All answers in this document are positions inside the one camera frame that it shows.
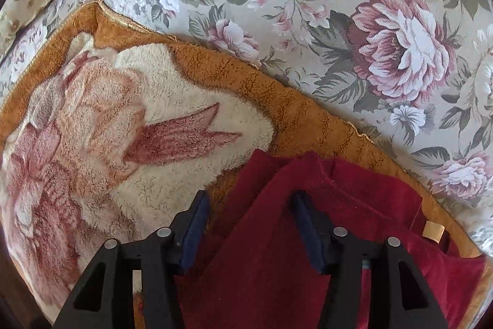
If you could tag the dark red sweater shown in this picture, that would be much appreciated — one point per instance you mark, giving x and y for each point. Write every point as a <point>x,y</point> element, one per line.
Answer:
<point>300,244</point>

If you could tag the floral fleece blanket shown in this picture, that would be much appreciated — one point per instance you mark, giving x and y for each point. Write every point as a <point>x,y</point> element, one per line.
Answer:
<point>127,144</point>

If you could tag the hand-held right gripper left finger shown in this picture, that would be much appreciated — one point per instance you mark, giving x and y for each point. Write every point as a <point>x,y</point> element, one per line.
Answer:
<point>194,232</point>

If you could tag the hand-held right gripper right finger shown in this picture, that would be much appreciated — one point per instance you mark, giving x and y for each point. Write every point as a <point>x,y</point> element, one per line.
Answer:
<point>308,232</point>

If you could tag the floral upholstered sofa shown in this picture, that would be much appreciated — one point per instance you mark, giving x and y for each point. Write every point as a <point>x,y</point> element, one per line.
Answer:
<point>308,24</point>

